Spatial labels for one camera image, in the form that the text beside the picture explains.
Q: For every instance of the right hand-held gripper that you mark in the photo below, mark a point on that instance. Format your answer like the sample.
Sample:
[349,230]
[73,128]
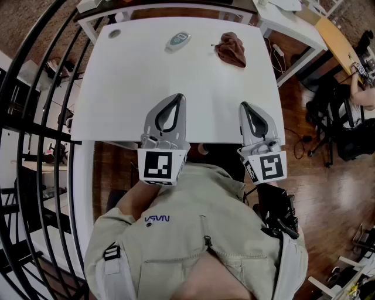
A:
[271,167]

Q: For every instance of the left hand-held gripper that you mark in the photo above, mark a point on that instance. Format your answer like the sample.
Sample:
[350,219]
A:
[159,168]

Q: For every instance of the grey teal handheld device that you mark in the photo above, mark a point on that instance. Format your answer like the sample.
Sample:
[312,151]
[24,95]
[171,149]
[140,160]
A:
[177,41]

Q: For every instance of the brown cloth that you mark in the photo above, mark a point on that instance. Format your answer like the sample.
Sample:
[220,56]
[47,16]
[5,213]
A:
[233,49]

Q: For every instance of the person's left forearm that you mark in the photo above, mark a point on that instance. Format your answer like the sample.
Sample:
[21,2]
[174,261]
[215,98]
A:
[137,200]

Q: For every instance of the black office chair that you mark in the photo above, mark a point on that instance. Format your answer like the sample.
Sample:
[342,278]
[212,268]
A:
[331,117]

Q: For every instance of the white power strip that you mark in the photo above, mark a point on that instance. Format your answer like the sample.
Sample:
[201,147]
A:
[278,49]

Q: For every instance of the black waist pack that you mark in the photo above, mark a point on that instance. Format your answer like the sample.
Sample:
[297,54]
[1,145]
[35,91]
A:
[278,211]

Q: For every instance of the white side table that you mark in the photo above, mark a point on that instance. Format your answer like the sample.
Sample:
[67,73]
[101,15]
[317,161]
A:
[290,32]

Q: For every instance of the person's beige jacket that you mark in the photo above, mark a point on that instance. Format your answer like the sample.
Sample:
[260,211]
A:
[187,234]

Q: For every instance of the yellow wooden desk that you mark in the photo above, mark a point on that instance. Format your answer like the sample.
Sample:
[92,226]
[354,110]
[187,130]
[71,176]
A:
[337,44]

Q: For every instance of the white paper cup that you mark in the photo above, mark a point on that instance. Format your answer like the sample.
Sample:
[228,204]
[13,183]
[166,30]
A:
[262,1]

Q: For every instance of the white crumpled paper sheet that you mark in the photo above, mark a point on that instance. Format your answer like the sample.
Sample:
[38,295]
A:
[285,4]

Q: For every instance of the black metal railing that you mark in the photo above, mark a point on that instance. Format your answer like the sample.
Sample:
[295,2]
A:
[35,129]

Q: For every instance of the white metal shelf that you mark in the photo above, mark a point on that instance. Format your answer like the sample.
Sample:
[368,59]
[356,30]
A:
[325,6]

